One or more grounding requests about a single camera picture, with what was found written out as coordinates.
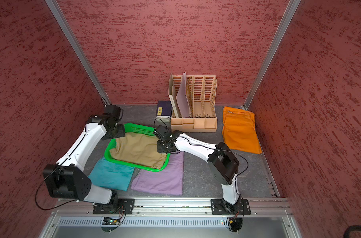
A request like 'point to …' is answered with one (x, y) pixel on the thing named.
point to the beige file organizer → (201, 92)
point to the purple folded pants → (168, 181)
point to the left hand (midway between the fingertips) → (114, 137)
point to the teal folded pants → (111, 175)
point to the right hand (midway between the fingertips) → (163, 151)
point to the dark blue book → (164, 108)
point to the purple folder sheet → (182, 99)
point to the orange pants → (239, 131)
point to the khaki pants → (140, 148)
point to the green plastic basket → (140, 128)
